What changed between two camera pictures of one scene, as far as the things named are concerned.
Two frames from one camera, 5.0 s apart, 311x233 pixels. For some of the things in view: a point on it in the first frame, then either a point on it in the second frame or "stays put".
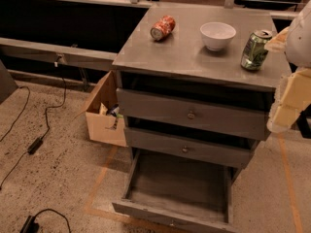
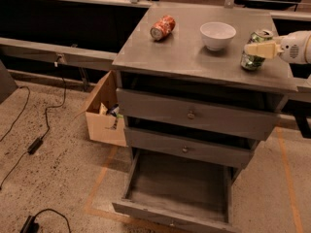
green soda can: [255, 51] stays put
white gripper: [300, 41] to [293, 49]
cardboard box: [103, 127] stays put
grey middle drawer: [231, 151] stays put
